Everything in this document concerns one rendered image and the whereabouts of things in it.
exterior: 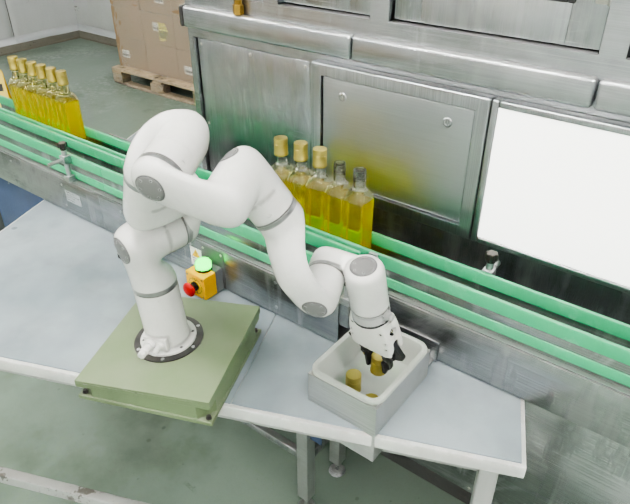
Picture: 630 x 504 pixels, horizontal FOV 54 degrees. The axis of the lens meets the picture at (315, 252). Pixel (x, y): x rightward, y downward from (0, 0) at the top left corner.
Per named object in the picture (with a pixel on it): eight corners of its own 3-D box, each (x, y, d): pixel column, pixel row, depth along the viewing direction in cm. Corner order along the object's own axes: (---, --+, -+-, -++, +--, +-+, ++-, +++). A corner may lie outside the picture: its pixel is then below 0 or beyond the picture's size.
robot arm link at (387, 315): (403, 300, 116) (404, 309, 118) (364, 283, 121) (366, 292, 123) (381, 327, 113) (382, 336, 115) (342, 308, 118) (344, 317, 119)
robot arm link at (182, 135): (106, 191, 106) (106, 130, 95) (144, 143, 114) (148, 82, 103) (180, 223, 106) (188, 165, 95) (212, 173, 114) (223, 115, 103)
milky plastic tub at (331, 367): (428, 374, 139) (432, 344, 134) (375, 436, 124) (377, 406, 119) (363, 343, 148) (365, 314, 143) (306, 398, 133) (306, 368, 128)
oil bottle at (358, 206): (371, 263, 154) (375, 187, 143) (358, 273, 150) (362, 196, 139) (352, 256, 157) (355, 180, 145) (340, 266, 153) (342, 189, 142)
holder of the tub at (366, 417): (438, 362, 143) (442, 336, 139) (374, 437, 124) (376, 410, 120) (375, 333, 151) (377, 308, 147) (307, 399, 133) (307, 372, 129)
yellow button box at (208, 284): (224, 290, 167) (222, 267, 163) (204, 303, 162) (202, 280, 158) (206, 280, 170) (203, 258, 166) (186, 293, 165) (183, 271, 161)
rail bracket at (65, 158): (78, 182, 194) (69, 142, 187) (57, 190, 189) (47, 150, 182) (70, 178, 196) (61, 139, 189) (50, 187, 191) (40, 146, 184)
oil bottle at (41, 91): (70, 143, 219) (52, 64, 204) (56, 148, 215) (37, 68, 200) (61, 140, 222) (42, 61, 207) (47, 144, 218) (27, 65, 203)
